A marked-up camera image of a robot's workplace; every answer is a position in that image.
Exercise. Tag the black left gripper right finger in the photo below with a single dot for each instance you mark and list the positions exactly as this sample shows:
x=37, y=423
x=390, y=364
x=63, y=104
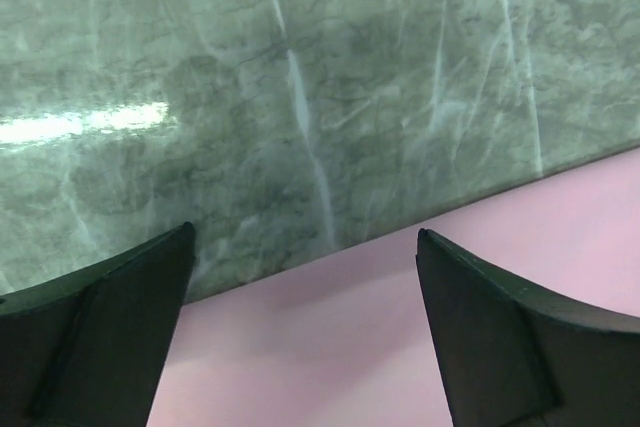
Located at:
x=513, y=353

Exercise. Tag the pink t shirt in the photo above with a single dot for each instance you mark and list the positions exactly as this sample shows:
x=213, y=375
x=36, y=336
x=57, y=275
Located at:
x=344, y=340

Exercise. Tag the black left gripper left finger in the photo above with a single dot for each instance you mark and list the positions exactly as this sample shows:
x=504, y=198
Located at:
x=88, y=348

